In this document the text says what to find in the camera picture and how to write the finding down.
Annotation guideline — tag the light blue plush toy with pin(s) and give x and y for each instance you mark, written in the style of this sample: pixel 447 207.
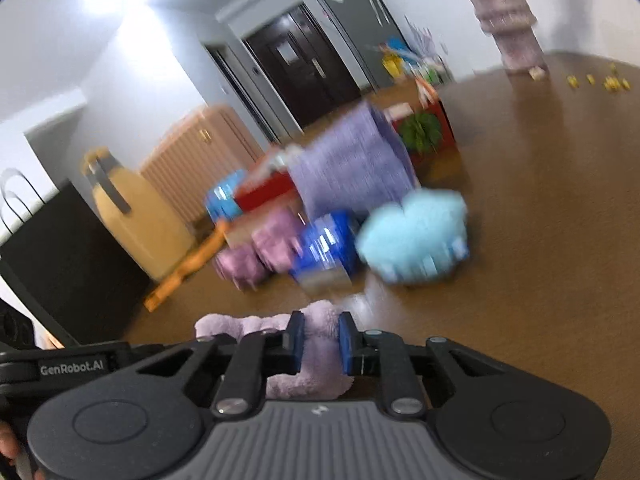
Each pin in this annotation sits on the light blue plush toy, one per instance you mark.
pixel 412 235

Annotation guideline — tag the grey refrigerator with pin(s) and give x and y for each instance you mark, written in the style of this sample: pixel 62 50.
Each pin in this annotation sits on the grey refrigerator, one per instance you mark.
pixel 360 20

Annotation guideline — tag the dark door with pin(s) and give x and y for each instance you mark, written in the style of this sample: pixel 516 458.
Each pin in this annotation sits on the dark door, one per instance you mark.
pixel 305 65

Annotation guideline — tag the pink satin cloth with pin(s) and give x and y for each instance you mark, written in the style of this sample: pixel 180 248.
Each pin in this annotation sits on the pink satin cloth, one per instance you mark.
pixel 275 240
pixel 240 265

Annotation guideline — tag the small wooden block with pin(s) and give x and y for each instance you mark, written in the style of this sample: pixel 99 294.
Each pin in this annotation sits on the small wooden block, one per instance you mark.
pixel 538 74

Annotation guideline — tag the cardboard box with orange edges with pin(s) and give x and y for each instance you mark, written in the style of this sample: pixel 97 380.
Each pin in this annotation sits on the cardboard box with orange edges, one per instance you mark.
pixel 190 260

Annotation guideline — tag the person's left hand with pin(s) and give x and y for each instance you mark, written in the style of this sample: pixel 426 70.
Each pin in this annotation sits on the person's left hand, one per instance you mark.
pixel 7 442

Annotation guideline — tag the red box with green print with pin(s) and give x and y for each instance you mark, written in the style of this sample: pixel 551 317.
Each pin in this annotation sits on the red box with green print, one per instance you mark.
pixel 422 132

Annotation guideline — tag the scattered small yellow pieces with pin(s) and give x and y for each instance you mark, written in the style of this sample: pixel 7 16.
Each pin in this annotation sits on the scattered small yellow pieces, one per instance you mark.
pixel 612 82

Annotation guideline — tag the yellow jug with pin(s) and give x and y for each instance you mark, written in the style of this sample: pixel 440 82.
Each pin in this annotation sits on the yellow jug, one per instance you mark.
pixel 140 225

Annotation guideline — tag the blue shiny packet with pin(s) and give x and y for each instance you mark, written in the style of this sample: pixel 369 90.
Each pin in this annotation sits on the blue shiny packet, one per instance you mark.
pixel 325 250

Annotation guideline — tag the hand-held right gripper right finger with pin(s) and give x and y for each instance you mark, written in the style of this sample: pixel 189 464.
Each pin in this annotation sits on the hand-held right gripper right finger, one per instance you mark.
pixel 345 344

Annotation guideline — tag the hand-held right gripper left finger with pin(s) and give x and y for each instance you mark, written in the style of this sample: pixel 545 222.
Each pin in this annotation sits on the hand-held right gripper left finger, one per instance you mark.
pixel 296 342

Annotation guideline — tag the pink vase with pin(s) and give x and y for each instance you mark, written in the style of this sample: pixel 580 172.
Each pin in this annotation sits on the pink vase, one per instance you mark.
pixel 510 20

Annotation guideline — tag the beige suitcase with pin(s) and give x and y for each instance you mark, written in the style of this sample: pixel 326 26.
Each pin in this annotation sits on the beige suitcase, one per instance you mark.
pixel 200 155

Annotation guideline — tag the purple knitted cloth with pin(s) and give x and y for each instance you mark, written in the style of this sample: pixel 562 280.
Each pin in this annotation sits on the purple knitted cloth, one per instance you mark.
pixel 355 165

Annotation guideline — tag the light purple plush towel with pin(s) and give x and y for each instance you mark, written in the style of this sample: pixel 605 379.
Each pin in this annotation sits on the light purple plush towel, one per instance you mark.
pixel 320 325

